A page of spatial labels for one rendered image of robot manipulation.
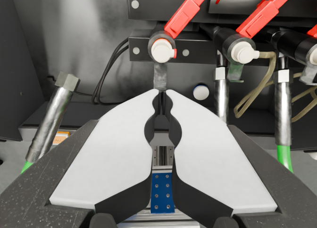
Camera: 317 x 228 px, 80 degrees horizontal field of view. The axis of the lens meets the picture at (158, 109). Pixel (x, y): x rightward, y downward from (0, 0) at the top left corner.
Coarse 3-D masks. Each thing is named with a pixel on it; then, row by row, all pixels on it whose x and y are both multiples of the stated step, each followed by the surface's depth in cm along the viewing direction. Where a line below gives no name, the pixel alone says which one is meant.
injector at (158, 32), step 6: (156, 24) 30; (162, 24) 26; (156, 30) 21; (162, 30) 20; (150, 36) 21; (156, 36) 18; (162, 36) 18; (168, 36) 18; (150, 42) 19; (174, 42) 19; (150, 48) 19; (174, 48) 19; (150, 54) 19
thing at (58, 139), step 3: (57, 132) 42; (60, 132) 42; (63, 132) 42; (66, 132) 42; (69, 135) 43; (54, 138) 42; (57, 138) 42; (60, 138) 42; (63, 138) 42; (54, 141) 42; (57, 141) 42; (60, 141) 42
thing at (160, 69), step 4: (152, 60) 20; (156, 64) 20; (160, 64) 20; (164, 64) 20; (156, 68) 20; (160, 68) 20; (164, 68) 20; (156, 72) 21; (160, 72) 21; (164, 72) 21; (156, 76) 21; (160, 76) 21; (164, 76) 21; (156, 80) 21; (160, 80) 21; (164, 80) 21
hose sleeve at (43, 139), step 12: (60, 96) 19; (48, 108) 19; (60, 108) 19; (48, 120) 19; (60, 120) 20; (36, 132) 19; (48, 132) 19; (36, 144) 19; (48, 144) 19; (36, 156) 19
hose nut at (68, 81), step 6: (60, 72) 20; (60, 78) 19; (66, 78) 19; (72, 78) 20; (78, 78) 20; (60, 84) 19; (66, 84) 19; (72, 84) 20; (78, 84) 21; (72, 90) 20
